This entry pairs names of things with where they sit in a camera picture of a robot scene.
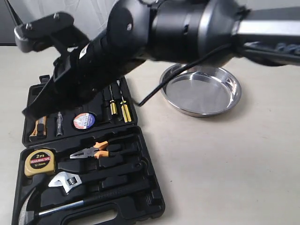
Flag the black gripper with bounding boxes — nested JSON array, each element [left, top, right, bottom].
[[22, 39, 145, 117]]

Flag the black plastic tool case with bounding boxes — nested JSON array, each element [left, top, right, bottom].
[[12, 78, 165, 225]]

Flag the silver adjustable wrench black handle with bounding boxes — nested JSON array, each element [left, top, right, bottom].
[[48, 163, 143, 195]]

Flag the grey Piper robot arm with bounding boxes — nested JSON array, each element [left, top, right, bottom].
[[14, 0, 300, 120]]

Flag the clear tester screwdriver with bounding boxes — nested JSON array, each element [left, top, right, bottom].
[[56, 112, 63, 136]]

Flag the orange utility knife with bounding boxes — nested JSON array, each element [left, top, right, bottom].
[[30, 116, 47, 137]]

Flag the black electrical tape roll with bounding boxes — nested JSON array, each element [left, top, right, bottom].
[[73, 112, 96, 130]]

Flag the short yellow black screwdriver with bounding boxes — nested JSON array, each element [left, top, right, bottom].
[[109, 85, 117, 115]]

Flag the yellow measuring tape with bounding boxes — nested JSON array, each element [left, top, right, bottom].
[[24, 149, 55, 178]]

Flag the long yellow black screwdriver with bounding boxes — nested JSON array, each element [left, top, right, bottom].
[[117, 80, 132, 123]]

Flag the white backdrop curtain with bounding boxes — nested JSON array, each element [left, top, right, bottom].
[[0, 0, 300, 45]]

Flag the round stainless steel tray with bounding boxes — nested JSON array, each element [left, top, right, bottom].
[[161, 66, 242, 118]]

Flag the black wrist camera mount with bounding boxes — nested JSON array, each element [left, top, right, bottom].
[[14, 11, 89, 58]]

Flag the orange handled pliers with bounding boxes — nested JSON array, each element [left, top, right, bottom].
[[69, 135, 139, 160]]

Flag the claw hammer black handle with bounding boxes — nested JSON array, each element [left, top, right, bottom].
[[17, 178, 150, 225]]

